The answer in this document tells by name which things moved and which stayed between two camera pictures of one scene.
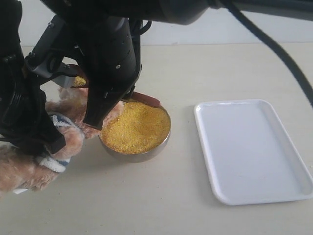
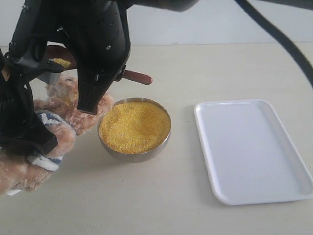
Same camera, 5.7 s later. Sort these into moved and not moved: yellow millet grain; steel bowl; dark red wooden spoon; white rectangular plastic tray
Moved: dark red wooden spoon
Not moved: steel bowl; white rectangular plastic tray; yellow millet grain
